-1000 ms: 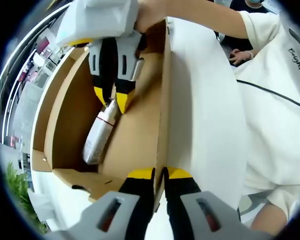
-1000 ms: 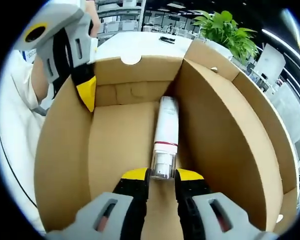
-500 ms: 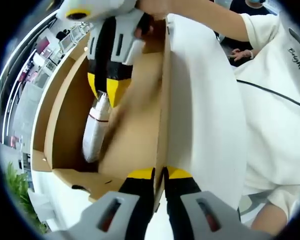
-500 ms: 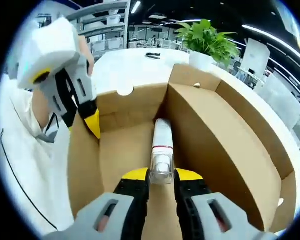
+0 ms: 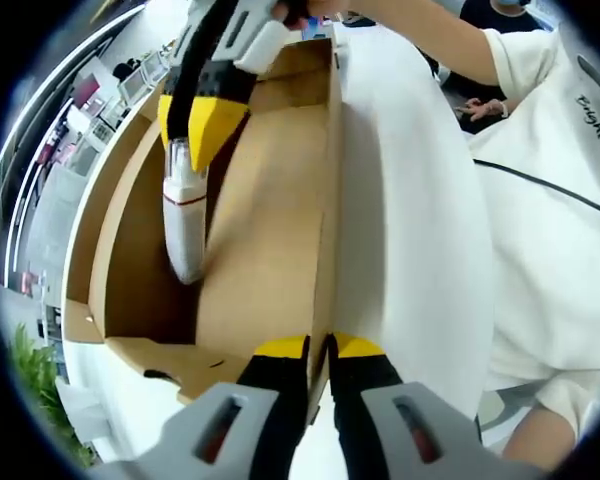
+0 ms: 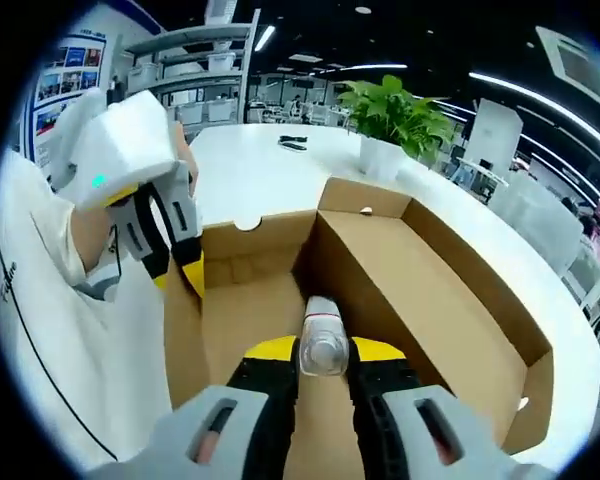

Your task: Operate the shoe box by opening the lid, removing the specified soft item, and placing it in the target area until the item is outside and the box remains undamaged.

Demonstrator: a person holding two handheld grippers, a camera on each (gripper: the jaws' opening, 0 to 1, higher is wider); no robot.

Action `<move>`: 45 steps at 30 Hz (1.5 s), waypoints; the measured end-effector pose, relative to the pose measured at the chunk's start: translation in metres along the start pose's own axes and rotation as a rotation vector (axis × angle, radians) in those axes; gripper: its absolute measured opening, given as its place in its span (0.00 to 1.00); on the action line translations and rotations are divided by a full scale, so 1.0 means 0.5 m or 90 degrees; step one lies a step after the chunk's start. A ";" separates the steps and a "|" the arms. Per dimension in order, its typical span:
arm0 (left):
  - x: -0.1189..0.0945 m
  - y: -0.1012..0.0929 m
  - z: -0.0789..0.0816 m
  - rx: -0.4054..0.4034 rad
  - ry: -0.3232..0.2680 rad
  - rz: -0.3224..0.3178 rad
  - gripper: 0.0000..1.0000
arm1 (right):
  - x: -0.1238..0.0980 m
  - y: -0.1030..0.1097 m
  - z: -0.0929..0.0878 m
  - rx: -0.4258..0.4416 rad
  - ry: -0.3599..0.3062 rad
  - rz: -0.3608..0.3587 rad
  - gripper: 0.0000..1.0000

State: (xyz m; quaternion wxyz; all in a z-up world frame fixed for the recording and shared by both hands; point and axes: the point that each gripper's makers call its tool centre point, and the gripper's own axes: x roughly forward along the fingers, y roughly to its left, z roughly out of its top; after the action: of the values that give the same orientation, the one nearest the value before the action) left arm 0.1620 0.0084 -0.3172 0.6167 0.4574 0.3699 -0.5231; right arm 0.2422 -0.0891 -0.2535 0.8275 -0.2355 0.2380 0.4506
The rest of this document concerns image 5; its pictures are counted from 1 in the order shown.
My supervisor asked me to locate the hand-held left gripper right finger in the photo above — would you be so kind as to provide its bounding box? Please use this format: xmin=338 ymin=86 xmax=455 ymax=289
xmin=325 ymin=332 xmax=546 ymax=480

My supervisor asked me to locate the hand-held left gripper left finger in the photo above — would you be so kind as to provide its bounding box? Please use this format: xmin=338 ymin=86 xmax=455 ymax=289
xmin=87 ymin=333 xmax=312 ymax=480

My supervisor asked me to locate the brown cardboard shoe box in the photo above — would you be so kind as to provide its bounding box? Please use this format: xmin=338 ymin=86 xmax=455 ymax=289
xmin=59 ymin=37 xmax=349 ymax=406

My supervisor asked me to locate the white squeeze tube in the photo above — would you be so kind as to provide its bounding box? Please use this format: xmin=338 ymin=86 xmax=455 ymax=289
xmin=160 ymin=135 xmax=212 ymax=286

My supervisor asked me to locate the person's right hand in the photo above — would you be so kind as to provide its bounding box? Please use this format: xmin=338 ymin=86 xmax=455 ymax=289
xmin=272 ymin=0 xmax=341 ymax=27

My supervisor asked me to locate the row of white office chairs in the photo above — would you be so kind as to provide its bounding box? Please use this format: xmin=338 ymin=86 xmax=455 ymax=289
xmin=114 ymin=49 xmax=181 ymax=101

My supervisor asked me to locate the person's white shirt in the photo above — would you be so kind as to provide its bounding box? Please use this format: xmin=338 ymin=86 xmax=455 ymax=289
xmin=467 ymin=19 xmax=600 ymax=431

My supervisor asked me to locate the green plant in white pot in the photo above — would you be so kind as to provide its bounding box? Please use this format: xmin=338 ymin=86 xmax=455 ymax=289
xmin=7 ymin=322 xmax=111 ymax=469

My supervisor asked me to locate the white desk partition panel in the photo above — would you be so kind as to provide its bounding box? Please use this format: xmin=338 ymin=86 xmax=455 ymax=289
xmin=23 ymin=169 xmax=84 ymax=281

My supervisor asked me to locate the thin black device cable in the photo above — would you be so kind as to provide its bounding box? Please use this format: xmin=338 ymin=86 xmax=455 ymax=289
xmin=472 ymin=158 xmax=600 ymax=222

